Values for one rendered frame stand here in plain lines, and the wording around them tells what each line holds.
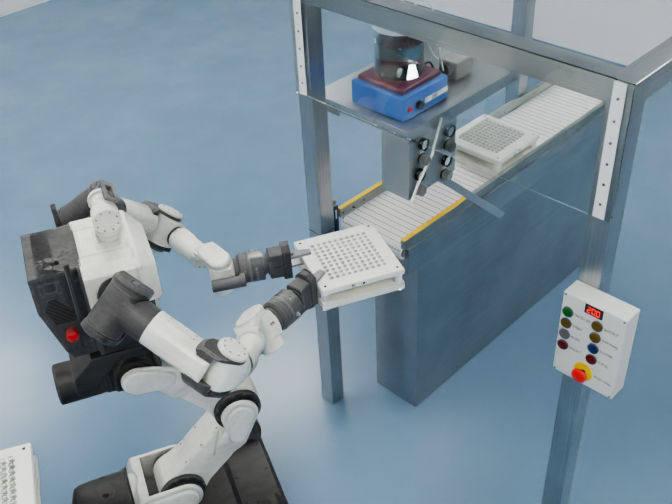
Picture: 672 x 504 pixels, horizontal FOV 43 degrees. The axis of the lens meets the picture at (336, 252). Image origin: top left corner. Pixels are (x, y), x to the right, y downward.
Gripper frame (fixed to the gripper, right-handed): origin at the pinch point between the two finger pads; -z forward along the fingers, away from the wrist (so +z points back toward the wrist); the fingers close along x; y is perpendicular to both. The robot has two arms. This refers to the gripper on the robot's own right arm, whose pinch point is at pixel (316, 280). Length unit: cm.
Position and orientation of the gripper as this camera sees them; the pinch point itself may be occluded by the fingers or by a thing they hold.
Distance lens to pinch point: 237.6
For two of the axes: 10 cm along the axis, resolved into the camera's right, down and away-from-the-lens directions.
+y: 7.9, 3.3, -5.1
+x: 0.6, 7.9, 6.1
